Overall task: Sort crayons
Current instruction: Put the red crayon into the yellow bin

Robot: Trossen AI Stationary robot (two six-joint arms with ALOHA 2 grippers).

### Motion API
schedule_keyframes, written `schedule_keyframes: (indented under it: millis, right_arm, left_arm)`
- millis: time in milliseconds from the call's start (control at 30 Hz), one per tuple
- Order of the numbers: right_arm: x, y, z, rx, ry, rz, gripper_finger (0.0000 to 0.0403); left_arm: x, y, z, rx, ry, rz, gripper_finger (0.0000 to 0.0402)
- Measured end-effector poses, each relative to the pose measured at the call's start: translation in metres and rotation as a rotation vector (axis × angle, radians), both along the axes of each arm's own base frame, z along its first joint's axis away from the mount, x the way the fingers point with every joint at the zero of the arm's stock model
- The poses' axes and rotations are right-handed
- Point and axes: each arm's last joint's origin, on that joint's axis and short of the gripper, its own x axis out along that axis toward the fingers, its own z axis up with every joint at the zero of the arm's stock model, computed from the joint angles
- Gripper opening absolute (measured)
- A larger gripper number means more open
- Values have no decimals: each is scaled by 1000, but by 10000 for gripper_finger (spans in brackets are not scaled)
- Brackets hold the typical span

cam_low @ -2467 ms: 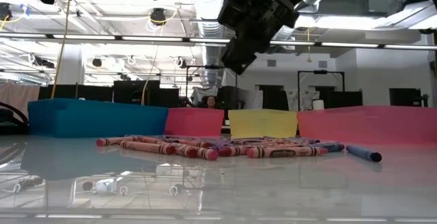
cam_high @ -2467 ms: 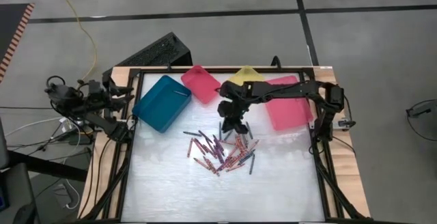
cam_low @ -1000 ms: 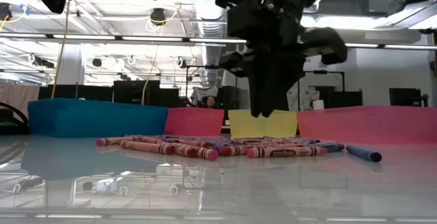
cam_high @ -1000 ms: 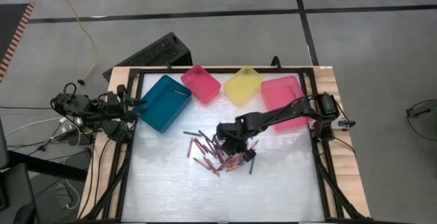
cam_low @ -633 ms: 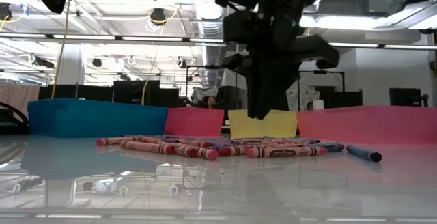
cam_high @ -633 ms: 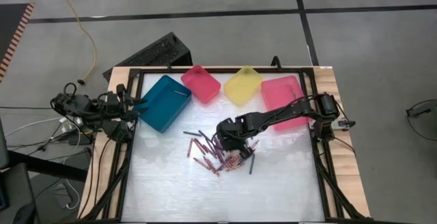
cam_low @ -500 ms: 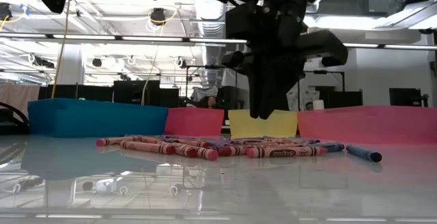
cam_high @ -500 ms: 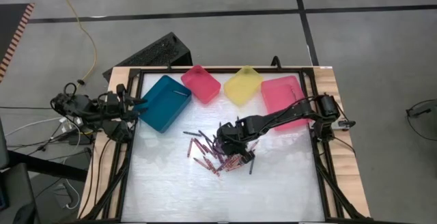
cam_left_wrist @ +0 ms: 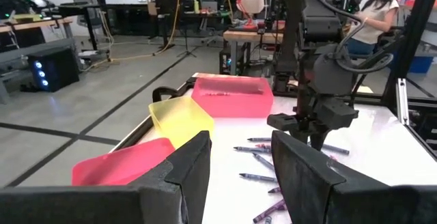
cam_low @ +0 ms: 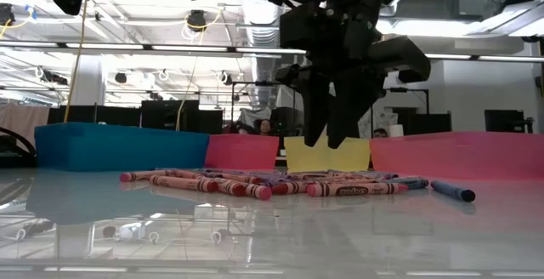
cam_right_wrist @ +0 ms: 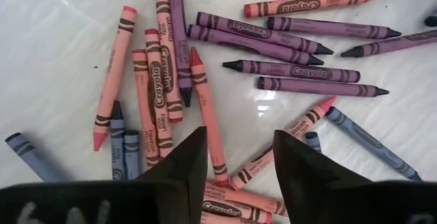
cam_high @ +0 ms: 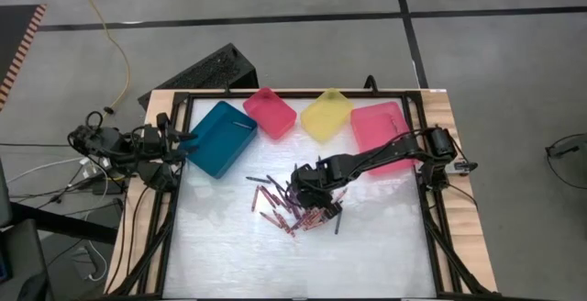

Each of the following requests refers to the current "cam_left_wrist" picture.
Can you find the red desk lamp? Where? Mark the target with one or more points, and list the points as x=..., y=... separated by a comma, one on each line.
x=251, y=26

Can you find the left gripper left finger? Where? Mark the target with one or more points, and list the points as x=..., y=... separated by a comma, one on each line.
x=184, y=183

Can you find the wooden workbench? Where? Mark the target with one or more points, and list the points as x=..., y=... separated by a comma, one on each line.
x=246, y=36

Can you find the blue storage box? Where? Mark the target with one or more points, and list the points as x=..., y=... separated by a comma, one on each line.
x=420, y=64

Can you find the black table clamp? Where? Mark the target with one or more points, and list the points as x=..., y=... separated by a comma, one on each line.
x=164, y=90

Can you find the silver aluminium rail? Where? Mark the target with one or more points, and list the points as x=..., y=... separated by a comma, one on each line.
x=403, y=101

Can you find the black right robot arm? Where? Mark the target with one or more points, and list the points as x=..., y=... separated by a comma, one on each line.
x=324, y=19

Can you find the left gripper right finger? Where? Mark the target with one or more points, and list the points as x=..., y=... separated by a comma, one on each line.
x=300, y=183

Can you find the wooden top table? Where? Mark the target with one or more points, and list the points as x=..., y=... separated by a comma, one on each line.
x=41, y=23

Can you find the computer tower with blue lights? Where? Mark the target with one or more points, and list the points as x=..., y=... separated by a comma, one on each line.
x=61, y=70

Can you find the large pink plastic bin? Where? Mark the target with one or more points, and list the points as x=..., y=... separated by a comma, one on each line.
x=235, y=106

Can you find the yellow plastic bin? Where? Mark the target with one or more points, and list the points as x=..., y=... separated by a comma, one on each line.
x=181, y=121

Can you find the small red plastic bin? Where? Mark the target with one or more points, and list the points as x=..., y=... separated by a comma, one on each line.
x=119, y=164

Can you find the person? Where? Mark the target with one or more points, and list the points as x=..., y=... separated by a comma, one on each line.
x=375, y=15

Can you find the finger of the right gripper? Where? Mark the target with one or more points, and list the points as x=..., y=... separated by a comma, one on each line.
x=300, y=136
x=318, y=140

